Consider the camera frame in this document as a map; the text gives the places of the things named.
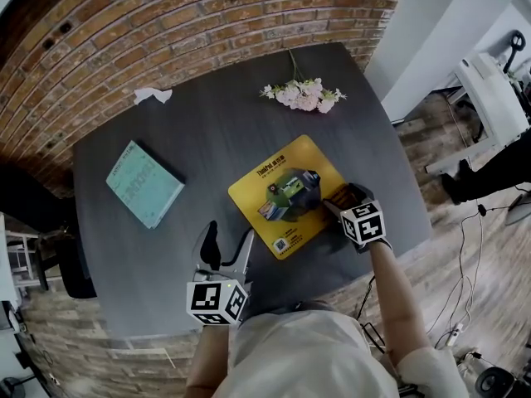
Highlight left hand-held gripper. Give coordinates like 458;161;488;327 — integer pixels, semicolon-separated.
185;220;256;328

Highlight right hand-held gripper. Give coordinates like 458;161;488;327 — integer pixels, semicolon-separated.
322;182;393;256

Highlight yellow printed mouse pad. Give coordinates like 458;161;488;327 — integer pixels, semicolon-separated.
227;133;354;261

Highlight person's left forearm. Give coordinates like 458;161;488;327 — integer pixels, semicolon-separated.
187;323;233;398

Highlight person's right forearm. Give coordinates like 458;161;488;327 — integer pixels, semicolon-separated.
366;242;417;371

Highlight dark grey desk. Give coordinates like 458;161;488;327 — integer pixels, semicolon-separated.
72;41;433;342

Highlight pale green book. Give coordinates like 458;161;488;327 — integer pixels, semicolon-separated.
105;139;187;231

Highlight pink artificial flower sprig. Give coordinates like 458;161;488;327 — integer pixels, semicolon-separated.
259;47;348;115

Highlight person's white shirt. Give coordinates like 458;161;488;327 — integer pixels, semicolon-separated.
213;308;472;398

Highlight white crumpled paper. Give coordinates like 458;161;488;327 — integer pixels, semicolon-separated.
133;87;173;106

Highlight white machine cabinet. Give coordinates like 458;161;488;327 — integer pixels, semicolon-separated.
426;51;531;174

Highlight black office chair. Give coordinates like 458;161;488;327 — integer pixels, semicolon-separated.
0;163;99;300

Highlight white shelf unit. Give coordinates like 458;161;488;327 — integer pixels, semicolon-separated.
0;212;43;308

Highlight black round speaker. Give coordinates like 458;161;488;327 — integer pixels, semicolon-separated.
474;366;516;396

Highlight thin black floor cable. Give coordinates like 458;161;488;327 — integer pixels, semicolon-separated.
426;200;518;342

